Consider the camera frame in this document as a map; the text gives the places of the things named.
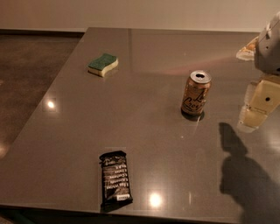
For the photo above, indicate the green and yellow sponge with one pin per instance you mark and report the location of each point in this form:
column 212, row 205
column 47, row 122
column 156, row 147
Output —
column 103, row 64

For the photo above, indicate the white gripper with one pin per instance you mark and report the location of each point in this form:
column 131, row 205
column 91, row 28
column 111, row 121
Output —
column 269, row 52

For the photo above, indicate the black rxbar chocolate bar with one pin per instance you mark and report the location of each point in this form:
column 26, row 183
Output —
column 115, row 179

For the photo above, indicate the orange La Croix can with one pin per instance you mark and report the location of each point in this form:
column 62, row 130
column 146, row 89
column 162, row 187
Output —
column 196, row 90

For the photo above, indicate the clear plastic snack bag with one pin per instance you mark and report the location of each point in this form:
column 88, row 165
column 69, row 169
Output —
column 248, row 51

